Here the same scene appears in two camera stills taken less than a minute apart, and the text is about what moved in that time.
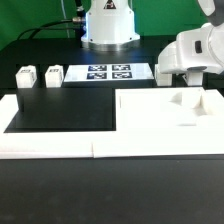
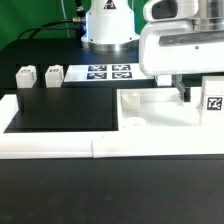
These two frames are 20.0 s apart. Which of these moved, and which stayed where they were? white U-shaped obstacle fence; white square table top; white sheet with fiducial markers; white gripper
Moved: white gripper
Stayed: white square table top; white sheet with fiducial markers; white U-shaped obstacle fence
